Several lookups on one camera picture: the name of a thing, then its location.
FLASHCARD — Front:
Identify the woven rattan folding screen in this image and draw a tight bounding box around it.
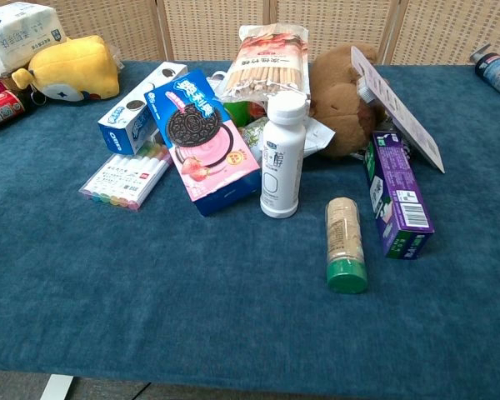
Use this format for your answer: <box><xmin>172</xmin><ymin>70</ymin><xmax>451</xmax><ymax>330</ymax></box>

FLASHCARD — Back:
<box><xmin>37</xmin><ymin>0</ymin><xmax>500</xmax><ymax>67</ymax></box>

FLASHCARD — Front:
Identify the blue velvet table cloth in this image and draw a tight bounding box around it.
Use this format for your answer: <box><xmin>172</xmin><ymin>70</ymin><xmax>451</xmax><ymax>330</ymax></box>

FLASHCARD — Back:
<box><xmin>0</xmin><ymin>60</ymin><xmax>500</xmax><ymax>396</ymax></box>

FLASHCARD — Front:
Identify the white plastic wrapper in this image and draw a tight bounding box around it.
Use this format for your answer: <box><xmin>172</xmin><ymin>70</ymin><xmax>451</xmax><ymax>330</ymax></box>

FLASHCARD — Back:
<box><xmin>302</xmin><ymin>115</ymin><xmax>337</xmax><ymax>158</ymax></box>

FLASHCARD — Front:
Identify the pale purple card package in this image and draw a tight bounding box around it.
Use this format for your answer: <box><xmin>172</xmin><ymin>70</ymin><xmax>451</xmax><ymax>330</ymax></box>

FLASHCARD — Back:
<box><xmin>350</xmin><ymin>45</ymin><xmax>447</xmax><ymax>174</ymax></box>

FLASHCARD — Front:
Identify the red snack can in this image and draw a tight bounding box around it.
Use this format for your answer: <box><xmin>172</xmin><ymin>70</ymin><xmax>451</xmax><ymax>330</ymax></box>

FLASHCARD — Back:
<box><xmin>0</xmin><ymin>89</ymin><xmax>27</xmax><ymax>133</ymax></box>

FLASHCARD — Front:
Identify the dark blue tube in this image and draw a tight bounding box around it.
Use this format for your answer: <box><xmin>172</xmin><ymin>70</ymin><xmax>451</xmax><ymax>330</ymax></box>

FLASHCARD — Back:
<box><xmin>469</xmin><ymin>42</ymin><xmax>500</xmax><ymax>105</ymax></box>

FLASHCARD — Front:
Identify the white yogurt drink bottle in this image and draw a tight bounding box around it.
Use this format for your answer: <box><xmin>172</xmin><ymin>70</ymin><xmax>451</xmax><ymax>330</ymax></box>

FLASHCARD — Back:
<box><xmin>259</xmin><ymin>91</ymin><xmax>310</xmax><ymax>219</ymax></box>

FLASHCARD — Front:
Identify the pastel highlighter marker pack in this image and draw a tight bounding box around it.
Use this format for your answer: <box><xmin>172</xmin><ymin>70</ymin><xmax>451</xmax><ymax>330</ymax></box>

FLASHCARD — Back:
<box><xmin>78</xmin><ymin>140</ymin><xmax>173</xmax><ymax>213</ymax></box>

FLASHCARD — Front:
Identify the pink strawberry Oreo box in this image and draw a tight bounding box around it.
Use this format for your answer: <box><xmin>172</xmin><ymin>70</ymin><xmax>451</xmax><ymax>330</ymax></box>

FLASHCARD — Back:
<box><xmin>144</xmin><ymin>68</ymin><xmax>263</xmax><ymax>218</ymax></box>

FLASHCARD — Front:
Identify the white table leg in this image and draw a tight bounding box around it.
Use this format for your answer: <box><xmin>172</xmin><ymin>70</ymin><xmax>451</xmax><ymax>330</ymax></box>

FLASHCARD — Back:
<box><xmin>39</xmin><ymin>373</ymin><xmax>75</xmax><ymax>400</ymax></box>

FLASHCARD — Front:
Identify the blue white Oreo box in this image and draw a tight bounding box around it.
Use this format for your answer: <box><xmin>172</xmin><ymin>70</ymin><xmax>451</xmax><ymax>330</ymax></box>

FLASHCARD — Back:
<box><xmin>97</xmin><ymin>61</ymin><xmax>189</xmax><ymax>156</ymax></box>

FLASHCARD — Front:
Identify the brown plush toy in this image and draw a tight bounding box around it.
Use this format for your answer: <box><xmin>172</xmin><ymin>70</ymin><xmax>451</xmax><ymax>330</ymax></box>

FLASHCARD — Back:
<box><xmin>309</xmin><ymin>43</ymin><xmax>388</xmax><ymax>159</ymax></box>

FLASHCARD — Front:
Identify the green capped spice jar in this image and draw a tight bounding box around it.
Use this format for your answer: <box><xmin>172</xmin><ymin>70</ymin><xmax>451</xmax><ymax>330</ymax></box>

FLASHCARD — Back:
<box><xmin>325</xmin><ymin>197</ymin><xmax>369</xmax><ymax>295</ymax></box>

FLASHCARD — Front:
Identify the purple rectangular carton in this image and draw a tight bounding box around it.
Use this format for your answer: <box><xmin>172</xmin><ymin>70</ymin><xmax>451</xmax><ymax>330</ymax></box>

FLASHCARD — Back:
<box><xmin>364</xmin><ymin>130</ymin><xmax>436</xmax><ymax>261</ymax></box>

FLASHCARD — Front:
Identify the bamboo chopsticks bag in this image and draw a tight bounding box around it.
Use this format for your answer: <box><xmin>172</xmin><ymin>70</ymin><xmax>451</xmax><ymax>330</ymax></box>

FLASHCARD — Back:
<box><xmin>222</xmin><ymin>23</ymin><xmax>312</xmax><ymax>105</ymax></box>

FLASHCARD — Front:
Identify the white tissue paper pack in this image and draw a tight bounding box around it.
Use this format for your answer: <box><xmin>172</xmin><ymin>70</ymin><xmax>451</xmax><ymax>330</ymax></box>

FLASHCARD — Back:
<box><xmin>0</xmin><ymin>1</ymin><xmax>68</xmax><ymax>79</ymax></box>

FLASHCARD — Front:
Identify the yellow plush toy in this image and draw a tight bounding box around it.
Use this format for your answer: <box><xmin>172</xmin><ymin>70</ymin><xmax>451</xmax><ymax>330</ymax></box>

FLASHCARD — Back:
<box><xmin>11</xmin><ymin>35</ymin><xmax>121</xmax><ymax>103</ymax></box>

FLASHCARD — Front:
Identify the green snack packet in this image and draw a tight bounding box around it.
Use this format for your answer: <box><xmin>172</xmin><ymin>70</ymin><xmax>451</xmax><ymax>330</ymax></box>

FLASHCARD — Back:
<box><xmin>222</xmin><ymin>99</ymin><xmax>272</xmax><ymax>162</ymax></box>

